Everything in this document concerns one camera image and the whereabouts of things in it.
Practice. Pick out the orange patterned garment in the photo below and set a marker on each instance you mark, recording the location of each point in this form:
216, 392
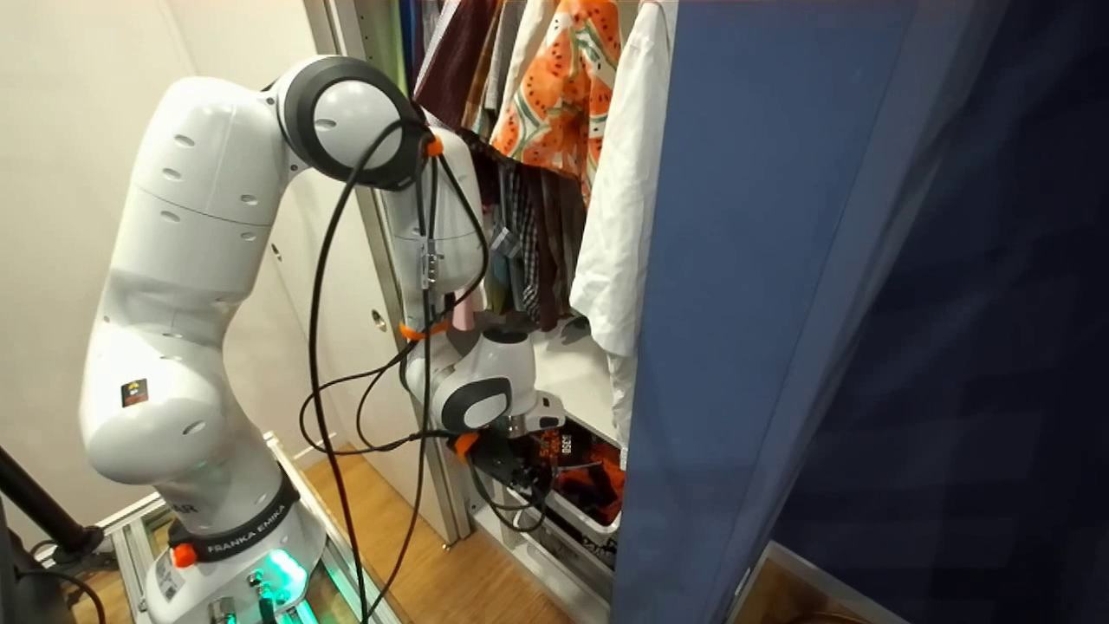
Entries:
567, 80

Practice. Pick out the blue curtain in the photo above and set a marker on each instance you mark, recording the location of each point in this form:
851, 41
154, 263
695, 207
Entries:
878, 325

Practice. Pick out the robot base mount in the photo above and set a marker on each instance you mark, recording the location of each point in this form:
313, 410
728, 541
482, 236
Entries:
266, 584

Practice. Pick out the dark striped garment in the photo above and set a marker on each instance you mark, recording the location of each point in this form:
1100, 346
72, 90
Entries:
531, 244

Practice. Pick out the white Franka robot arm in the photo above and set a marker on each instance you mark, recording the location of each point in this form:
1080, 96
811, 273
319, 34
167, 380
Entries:
197, 264

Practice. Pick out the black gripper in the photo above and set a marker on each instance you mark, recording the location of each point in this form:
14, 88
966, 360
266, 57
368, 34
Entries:
513, 456

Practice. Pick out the white pull-out tray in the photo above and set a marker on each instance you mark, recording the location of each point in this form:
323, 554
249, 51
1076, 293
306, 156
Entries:
584, 520

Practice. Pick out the black tripod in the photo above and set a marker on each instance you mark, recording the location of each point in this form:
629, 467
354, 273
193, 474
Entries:
41, 520

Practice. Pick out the brown hanging garment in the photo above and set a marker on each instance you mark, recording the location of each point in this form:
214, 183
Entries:
454, 57

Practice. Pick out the white hanging shirt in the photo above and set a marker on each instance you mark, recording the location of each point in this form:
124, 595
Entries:
624, 211

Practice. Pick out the red items in tray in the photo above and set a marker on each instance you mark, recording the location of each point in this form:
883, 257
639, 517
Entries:
592, 474

